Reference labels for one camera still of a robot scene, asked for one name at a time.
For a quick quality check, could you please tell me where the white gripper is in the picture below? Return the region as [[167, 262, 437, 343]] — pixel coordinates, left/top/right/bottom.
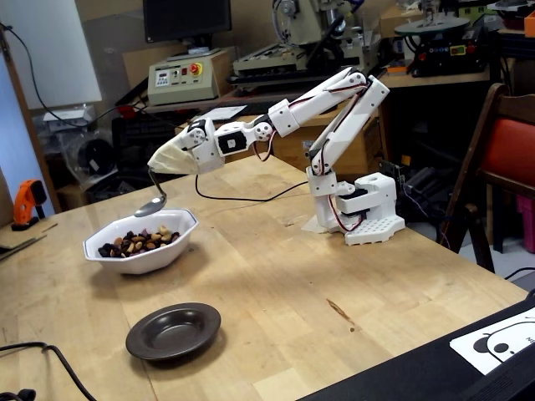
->
[[146, 118, 226, 175]]

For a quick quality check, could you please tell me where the bent metal spoon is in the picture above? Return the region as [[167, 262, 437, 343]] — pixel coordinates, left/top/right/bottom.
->
[[133, 168, 168, 218]]

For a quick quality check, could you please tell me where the nut and fruit mix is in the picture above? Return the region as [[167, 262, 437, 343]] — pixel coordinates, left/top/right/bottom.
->
[[97, 225, 181, 259]]

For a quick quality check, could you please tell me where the white octagonal bowl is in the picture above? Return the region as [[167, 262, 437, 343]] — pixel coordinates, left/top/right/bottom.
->
[[82, 208, 200, 276]]

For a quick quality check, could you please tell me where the brown plate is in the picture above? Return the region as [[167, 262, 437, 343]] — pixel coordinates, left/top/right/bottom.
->
[[125, 302, 222, 363]]

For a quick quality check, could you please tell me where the black mesh crate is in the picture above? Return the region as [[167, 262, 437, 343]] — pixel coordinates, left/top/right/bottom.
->
[[112, 116, 185, 176]]

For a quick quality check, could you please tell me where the white paper sheet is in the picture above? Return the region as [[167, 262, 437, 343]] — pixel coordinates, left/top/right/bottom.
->
[[194, 104, 247, 124]]

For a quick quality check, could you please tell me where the beige control box red button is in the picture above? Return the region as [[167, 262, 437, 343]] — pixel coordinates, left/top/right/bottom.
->
[[146, 46, 236, 107]]

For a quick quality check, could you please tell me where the clear bag black disc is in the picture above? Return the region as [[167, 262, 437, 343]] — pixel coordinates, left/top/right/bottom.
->
[[62, 129, 120, 189]]

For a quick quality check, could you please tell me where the black keyboard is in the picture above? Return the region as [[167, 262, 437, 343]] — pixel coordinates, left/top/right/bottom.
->
[[240, 98, 293, 117]]

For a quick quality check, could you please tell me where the black monitor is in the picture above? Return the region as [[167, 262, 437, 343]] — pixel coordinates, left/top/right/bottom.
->
[[141, 0, 233, 55]]

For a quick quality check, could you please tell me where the beige tape flap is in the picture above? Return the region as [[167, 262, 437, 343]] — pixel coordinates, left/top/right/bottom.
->
[[300, 216, 329, 234]]

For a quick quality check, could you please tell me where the wooden easel leg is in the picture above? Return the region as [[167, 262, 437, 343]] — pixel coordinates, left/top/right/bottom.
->
[[0, 24, 62, 214]]

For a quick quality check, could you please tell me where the orange black tool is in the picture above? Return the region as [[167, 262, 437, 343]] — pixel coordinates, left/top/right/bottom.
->
[[11, 179, 48, 232]]

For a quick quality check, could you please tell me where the white board panel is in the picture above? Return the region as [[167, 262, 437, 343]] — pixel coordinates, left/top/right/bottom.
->
[[0, 0, 104, 110]]

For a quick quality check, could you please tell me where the metal ruler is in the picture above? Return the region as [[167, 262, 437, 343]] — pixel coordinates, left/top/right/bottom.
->
[[0, 233, 48, 262]]

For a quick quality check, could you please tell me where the beige milling machine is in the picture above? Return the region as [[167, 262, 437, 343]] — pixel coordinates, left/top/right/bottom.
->
[[232, 0, 384, 87]]

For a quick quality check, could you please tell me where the wooden desk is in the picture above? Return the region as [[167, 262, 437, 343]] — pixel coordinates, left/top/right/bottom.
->
[[175, 98, 384, 176]]

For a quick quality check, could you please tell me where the motor controller board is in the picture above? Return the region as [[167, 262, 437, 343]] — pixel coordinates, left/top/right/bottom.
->
[[378, 158, 407, 187]]

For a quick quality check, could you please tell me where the plain cardboard box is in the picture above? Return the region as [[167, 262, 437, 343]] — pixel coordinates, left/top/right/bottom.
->
[[378, 3, 423, 39]]

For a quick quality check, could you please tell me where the wooden workbench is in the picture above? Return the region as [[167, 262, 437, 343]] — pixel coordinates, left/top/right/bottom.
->
[[375, 66, 502, 168]]

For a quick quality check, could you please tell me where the black plug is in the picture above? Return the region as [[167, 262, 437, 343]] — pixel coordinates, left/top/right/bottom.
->
[[0, 388, 38, 401]]

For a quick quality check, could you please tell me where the black scroll saw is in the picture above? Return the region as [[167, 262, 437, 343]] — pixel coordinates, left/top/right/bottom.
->
[[395, 16, 490, 79]]

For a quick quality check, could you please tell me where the wooden chair red cushion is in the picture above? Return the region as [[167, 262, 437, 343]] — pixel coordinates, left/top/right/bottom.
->
[[436, 82, 535, 275]]

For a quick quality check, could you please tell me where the white panda sticker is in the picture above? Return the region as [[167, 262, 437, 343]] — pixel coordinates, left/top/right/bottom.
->
[[449, 307, 535, 376]]

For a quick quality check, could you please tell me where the pink box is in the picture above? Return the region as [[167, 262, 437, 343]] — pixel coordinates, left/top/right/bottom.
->
[[515, 194, 535, 255]]

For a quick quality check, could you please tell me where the black hanging cable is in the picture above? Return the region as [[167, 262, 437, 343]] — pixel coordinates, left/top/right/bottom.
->
[[0, 23, 147, 129]]

